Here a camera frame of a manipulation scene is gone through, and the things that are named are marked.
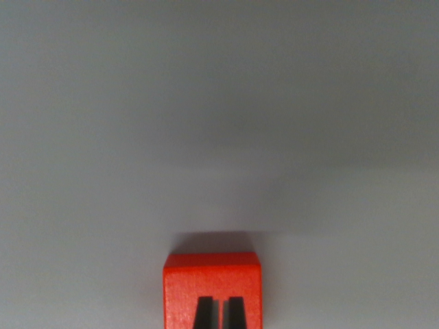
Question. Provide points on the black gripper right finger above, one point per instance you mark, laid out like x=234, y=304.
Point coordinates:
x=237, y=313

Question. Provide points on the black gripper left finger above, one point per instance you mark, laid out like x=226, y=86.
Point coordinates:
x=204, y=313

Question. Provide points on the red wooden cube block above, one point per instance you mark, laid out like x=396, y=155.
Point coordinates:
x=205, y=277

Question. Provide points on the white plastic bin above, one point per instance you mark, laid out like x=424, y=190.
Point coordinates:
x=219, y=103

